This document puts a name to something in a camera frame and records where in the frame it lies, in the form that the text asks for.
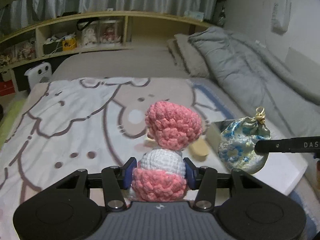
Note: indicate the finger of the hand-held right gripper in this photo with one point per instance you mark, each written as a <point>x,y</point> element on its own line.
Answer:
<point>287,146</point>

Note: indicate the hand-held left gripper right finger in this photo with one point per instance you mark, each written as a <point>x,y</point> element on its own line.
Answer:
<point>190,176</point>

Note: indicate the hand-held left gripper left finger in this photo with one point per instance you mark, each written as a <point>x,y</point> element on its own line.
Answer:
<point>128,172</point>

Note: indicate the white shallow cardboard box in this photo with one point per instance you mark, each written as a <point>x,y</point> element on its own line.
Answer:
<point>282,172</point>

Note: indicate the pink white crochet doll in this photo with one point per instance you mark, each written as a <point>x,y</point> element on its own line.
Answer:
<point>172,125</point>

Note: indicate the oval wooden block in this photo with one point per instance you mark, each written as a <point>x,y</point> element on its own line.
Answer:
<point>200,152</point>

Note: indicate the cartoon printed blanket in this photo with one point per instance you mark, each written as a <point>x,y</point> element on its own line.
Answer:
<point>75,120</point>

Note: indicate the grey duvet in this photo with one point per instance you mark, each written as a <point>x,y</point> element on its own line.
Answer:
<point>237,62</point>

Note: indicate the beige bed mattress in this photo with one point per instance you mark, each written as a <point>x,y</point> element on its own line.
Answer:
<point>125,62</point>

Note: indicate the beige fluffy pillow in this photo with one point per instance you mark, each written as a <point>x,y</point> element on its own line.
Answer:
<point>190,57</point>

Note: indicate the clear doll display case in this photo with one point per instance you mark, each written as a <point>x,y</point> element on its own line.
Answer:
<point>110,33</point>
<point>90,35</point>

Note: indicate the yellow box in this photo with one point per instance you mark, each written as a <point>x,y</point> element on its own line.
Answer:
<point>69,44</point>

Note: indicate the black box with chargers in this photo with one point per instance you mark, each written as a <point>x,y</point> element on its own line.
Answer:
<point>51,48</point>

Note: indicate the red box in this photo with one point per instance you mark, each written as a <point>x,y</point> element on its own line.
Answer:
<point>7,88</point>

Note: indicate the wooden headboard shelf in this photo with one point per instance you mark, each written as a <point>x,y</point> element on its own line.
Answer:
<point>150,15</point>

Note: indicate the row of small figurines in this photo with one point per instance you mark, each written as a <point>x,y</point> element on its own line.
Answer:
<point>20,52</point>

